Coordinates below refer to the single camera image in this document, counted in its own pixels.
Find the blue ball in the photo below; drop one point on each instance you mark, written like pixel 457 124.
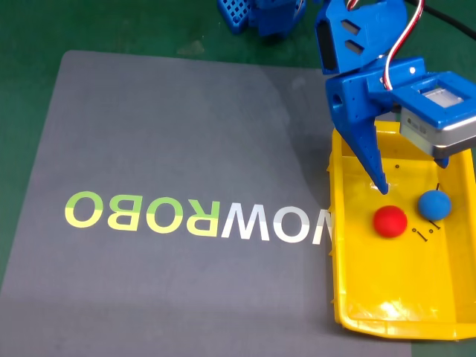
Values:
pixel 434 205

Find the red ball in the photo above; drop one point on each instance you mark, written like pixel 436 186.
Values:
pixel 389 221

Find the black screw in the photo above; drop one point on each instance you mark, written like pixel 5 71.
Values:
pixel 434 224
pixel 438 186
pixel 422 235

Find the grey mat with NOWROBO print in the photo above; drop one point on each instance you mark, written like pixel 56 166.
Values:
pixel 186 148

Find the yellow plastic bin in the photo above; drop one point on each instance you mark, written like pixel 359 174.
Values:
pixel 390 282

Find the silver camera in blue mount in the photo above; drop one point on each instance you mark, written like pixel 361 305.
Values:
pixel 439 122

